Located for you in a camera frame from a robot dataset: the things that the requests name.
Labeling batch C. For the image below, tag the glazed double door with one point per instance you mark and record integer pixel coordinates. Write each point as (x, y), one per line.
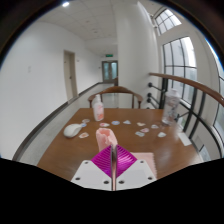
(110, 71)

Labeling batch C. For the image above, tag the beige wall door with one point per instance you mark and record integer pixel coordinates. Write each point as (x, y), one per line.
(70, 78)

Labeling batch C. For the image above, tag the small white sticker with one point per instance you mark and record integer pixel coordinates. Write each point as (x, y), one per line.
(141, 124)
(161, 134)
(154, 126)

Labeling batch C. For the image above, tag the round ceiling light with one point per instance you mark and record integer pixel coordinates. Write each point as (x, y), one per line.
(65, 4)

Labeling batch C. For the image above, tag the white computer mouse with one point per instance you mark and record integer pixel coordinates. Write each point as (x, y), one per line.
(72, 130)

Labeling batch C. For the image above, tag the white pump bottle pink label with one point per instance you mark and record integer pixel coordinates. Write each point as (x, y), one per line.
(98, 111)

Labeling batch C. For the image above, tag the tall dark-framed window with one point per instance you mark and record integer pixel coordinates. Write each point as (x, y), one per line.
(180, 56)
(219, 110)

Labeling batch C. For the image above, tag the white paper card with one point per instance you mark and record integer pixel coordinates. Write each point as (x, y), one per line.
(185, 139)

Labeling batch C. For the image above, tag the small pink sticker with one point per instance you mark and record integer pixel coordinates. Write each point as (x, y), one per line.
(104, 124)
(84, 135)
(144, 130)
(86, 120)

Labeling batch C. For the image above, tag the small blue sticker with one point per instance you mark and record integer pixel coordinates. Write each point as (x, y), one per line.
(115, 122)
(140, 134)
(127, 122)
(83, 125)

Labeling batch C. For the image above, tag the pink towel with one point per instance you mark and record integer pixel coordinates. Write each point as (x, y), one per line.
(106, 137)

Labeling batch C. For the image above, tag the wooden handrail black metal railing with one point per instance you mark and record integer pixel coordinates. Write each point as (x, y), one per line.
(186, 82)

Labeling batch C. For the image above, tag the green exit sign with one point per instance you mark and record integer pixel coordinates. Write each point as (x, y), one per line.
(109, 55)

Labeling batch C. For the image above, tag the clear plastic water bottle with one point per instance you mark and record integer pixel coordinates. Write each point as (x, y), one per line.
(171, 108)

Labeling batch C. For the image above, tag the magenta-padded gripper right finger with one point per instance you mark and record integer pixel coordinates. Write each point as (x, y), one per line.
(130, 170)

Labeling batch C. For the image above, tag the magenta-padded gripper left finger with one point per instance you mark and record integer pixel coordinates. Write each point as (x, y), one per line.
(96, 170)

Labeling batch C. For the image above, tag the slanted upper window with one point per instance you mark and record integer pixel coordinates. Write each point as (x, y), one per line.
(166, 20)

